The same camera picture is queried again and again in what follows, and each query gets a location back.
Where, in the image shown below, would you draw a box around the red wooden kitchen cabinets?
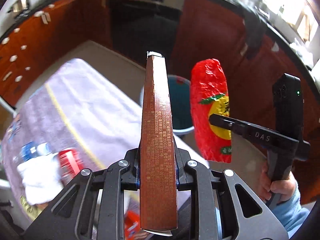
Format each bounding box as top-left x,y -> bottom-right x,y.
1,0 -> 319,203

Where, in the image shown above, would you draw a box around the clear plastic water bottle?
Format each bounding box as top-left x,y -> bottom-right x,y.
12,141 -> 52,164

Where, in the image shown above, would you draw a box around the brown snack box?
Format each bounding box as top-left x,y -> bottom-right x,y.
139,51 -> 177,235

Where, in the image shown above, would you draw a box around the light blue sleeve forearm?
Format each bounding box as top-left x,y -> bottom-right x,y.
271,183 -> 310,237

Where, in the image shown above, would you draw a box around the teal trash bin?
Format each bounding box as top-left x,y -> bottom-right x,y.
139,74 -> 195,137

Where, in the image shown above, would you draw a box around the black built-in oven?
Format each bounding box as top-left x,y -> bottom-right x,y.
108,0 -> 184,66

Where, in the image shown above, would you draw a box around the red soda can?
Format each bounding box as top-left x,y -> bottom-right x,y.
58,147 -> 84,186

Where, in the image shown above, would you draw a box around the purple white tablecloth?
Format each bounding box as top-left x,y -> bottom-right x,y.
2,58 -> 210,240

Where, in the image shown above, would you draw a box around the orange small package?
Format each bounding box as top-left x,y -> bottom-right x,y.
124,210 -> 152,240

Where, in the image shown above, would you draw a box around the red snack bag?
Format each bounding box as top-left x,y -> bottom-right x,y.
190,59 -> 232,163

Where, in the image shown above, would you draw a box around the steel kettle pot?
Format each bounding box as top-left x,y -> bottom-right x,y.
7,0 -> 30,17

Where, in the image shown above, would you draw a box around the person's right hand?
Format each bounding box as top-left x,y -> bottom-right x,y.
258,162 -> 297,203

